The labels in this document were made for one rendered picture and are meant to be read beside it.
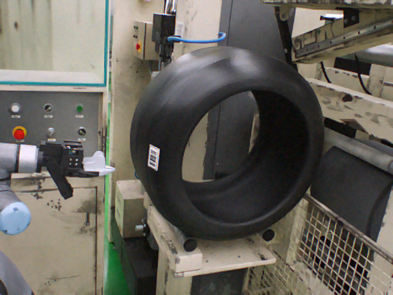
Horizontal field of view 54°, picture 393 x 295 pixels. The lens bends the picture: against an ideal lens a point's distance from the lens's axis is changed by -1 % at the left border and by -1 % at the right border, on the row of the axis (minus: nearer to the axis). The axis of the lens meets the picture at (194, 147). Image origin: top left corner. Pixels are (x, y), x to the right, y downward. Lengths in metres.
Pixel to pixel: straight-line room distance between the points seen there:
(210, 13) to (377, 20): 0.55
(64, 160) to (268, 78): 0.59
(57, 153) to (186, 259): 0.51
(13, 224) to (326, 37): 1.07
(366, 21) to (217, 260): 0.87
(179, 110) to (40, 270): 1.14
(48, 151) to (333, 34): 0.93
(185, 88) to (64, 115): 0.75
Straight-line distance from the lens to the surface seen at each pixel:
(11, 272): 0.44
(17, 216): 1.00
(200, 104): 1.03
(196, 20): 1.42
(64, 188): 1.14
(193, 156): 1.53
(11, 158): 1.09
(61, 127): 1.68
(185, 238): 1.24
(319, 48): 1.40
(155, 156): 1.04
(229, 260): 1.38
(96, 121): 1.69
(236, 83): 1.05
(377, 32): 1.22
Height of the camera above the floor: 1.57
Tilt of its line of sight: 19 degrees down
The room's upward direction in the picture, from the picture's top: 6 degrees clockwise
